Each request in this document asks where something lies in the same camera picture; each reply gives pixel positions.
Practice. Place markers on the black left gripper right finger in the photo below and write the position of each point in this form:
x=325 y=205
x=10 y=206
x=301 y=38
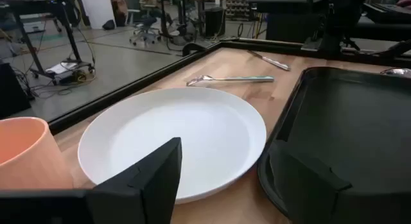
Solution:
x=305 y=185

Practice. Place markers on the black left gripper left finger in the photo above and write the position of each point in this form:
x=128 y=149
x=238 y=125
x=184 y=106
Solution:
x=144 y=188

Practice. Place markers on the white round plate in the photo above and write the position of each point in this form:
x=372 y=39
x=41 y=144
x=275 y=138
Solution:
x=192 y=121

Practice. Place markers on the orange plastic cup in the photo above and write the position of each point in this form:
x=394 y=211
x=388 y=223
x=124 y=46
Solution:
x=29 y=153

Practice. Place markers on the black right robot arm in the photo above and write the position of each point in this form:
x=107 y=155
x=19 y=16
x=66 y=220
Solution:
x=340 y=18

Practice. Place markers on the black plastic tray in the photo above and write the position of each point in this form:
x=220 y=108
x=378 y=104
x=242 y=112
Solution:
x=346 y=121

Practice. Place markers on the grey office chair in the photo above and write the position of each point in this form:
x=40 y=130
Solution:
x=144 y=29

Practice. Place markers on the black box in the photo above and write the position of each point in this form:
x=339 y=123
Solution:
x=11 y=89

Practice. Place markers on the black bag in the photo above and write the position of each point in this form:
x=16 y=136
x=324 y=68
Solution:
x=109 y=25

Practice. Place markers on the black keyboard desk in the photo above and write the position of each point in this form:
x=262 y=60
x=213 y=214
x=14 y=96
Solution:
x=379 y=29

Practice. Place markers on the black speaker cabinet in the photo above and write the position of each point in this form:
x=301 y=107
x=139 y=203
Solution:
x=214 y=22

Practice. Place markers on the white board panel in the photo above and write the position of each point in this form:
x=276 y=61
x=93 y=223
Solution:
x=96 y=9

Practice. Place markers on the storage shelf with parts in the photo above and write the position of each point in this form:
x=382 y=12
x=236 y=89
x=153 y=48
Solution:
x=237 y=7

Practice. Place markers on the black wheeled cart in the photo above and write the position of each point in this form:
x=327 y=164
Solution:
x=64 y=12

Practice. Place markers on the black aluminium table frame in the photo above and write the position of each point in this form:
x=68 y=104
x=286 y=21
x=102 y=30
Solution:
x=128 y=90

